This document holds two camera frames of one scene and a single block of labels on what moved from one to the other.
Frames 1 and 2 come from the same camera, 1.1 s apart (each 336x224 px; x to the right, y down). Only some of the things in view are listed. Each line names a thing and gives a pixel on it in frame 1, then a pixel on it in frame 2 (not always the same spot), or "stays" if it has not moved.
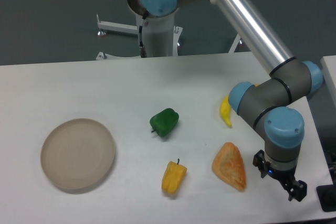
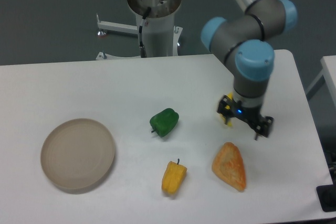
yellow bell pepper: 174,177 stays
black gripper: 300,190 -> 251,115
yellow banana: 224,111 stays
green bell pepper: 164,123 stays
